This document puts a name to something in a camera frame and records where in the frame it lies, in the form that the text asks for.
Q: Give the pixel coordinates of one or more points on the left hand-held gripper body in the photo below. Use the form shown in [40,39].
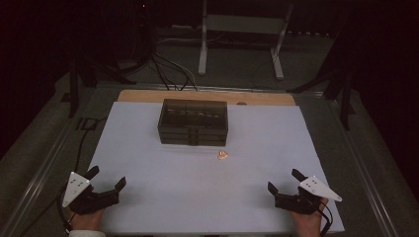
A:
[77,187]

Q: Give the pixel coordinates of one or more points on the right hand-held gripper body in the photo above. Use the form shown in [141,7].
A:
[316,188]

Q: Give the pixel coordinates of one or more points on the small orange trinket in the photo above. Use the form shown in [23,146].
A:
[223,155]

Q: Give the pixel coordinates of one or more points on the smoky clear drawer organizer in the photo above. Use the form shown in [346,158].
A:
[192,115]

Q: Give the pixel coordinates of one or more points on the person's left hand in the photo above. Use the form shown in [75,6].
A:
[86,221]

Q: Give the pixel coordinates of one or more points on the person's right hand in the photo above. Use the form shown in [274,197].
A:
[309,225]

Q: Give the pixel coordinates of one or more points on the white table sheet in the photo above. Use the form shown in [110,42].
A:
[263,164]

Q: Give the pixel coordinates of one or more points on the black floor stand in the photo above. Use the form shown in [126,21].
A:
[74,92]
[345,98]

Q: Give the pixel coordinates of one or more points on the metal floor rail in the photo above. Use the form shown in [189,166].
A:
[362,171]
[42,171]

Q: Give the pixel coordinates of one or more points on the white metal stand frame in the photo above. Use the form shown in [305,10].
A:
[243,24]

